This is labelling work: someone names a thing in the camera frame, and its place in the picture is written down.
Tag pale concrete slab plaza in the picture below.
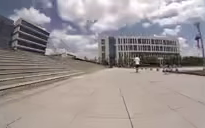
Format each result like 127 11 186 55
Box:
0 66 205 128

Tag person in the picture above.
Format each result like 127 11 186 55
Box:
133 55 141 74

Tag white gridded office building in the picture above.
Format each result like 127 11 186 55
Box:
97 35 182 67

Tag group of people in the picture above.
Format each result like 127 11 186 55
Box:
161 64 180 74

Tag layered grey building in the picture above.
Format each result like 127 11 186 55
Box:
0 11 51 56

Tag wide grey concrete steps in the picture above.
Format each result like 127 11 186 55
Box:
0 46 106 98

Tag row of trees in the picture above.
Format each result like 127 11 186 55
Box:
180 55 205 67

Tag tall pole with flag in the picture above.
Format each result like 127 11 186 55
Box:
193 21 205 72

